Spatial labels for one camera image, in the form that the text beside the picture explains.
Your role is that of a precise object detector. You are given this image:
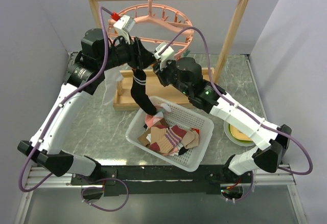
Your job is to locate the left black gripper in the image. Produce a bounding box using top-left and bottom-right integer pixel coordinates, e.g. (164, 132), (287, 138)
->
(98, 32), (156, 71)

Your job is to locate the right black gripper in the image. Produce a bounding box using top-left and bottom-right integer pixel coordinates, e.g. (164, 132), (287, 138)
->
(153, 58), (192, 97)

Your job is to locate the pink round clip hanger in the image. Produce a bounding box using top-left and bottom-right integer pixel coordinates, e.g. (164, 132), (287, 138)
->
(107, 0), (194, 59)

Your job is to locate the white plastic basket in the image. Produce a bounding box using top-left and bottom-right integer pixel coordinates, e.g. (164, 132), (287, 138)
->
(125, 96), (214, 172)

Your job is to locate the wooden hanger rack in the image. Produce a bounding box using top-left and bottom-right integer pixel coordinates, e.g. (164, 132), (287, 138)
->
(86, 0), (252, 111)

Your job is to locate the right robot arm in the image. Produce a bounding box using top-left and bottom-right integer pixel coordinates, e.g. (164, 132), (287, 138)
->
(152, 57), (291, 183)

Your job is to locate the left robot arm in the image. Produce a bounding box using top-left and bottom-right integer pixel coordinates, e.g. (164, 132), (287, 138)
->
(17, 29), (154, 184)

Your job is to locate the pile of socks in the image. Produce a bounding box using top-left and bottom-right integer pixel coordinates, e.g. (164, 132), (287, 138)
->
(138, 103), (200, 156)

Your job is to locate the yellow bowl on plate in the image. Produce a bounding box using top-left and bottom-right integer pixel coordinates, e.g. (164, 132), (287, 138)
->
(224, 122), (255, 147)

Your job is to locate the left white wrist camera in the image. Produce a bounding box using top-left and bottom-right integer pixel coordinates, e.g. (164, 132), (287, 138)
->
(113, 15), (135, 44)

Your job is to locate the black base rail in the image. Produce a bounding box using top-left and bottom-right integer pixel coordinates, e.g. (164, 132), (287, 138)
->
(71, 165), (251, 196)

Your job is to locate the aluminium frame rail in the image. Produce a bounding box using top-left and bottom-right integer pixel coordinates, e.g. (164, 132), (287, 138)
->
(40, 165), (295, 188)

